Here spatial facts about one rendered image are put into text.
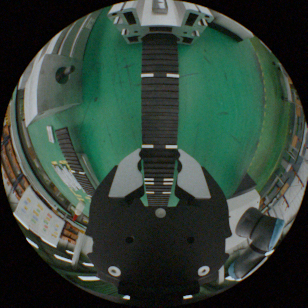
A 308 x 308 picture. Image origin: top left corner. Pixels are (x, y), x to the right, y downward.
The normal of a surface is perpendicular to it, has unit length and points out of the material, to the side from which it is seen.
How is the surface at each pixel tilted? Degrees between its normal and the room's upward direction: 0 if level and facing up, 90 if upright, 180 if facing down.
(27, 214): 90
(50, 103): 90
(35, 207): 90
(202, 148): 0
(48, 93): 90
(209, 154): 0
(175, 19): 0
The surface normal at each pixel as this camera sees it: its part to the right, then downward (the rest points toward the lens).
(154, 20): -0.04, 0.51
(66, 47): 1.00, 0.02
